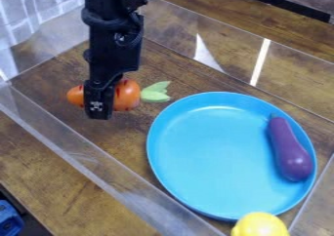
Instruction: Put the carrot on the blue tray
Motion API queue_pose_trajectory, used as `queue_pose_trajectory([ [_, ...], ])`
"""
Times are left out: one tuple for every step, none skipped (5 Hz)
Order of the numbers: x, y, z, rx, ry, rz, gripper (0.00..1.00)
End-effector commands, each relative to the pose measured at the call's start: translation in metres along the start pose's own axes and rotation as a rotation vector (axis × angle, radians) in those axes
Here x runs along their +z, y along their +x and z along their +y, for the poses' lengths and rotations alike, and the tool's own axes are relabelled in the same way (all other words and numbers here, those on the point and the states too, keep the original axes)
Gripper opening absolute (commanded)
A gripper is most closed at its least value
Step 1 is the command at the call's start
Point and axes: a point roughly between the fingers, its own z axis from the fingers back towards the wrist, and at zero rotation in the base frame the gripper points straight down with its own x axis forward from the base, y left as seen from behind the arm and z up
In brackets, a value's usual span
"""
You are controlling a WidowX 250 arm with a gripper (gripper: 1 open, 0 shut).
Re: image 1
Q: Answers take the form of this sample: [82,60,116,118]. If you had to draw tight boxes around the clear acrylic enclosure wall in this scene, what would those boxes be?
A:
[0,0,334,236]

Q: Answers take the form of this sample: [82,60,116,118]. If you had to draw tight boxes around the blue plastic object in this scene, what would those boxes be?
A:
[0,200,24,236]

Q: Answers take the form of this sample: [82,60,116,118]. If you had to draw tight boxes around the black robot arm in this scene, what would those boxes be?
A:
[82,0,147,120]

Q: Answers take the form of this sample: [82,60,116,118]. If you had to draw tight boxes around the orange toy carrot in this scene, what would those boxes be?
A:
[66,78,173,112]

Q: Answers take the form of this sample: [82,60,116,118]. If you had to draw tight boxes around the purple toy eggplant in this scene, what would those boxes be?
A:
[267,113,314,182]

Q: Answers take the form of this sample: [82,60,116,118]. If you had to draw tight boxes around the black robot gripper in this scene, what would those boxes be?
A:
[82,9,143,120]

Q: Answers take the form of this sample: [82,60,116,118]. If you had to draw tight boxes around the yellow toy fruit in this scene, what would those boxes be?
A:
[231,212,290,236]

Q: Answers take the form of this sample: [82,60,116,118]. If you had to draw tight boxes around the blue round plate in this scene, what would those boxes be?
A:
[146,92,317,220]

